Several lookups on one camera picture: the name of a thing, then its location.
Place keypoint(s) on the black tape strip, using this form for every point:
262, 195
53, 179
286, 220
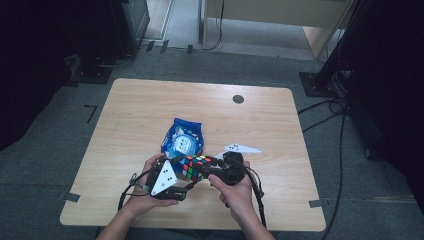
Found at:
164, 46
150, 46
190, 49

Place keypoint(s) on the black stand base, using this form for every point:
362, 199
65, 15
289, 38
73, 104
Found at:
90, 71

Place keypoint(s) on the colourful puzzle cube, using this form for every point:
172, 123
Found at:
193, 166

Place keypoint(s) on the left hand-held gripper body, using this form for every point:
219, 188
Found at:
163, 180

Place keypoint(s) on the person's lap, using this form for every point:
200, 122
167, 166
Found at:
186, 235

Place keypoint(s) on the black metal stand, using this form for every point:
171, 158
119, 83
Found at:
320, 80

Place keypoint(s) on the light wooden furniture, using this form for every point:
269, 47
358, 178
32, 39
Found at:
283, 13

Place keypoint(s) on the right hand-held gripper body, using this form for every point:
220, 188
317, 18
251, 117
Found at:
233, 170

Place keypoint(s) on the person's right hand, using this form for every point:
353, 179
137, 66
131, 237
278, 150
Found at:
240, 200

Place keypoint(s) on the black cabinet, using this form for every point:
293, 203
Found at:
133, 23

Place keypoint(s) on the black round table grommet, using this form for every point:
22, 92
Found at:
238, 99

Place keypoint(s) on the angled black tape mark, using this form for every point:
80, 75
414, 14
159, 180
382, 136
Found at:
90, 111

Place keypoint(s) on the person's left hand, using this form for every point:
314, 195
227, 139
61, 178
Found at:
146, 203

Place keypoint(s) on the dark curtain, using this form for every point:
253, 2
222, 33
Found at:
30, 66
393, 83

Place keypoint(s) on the blue wet wipes pack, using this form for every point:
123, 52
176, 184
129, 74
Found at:
181, 140

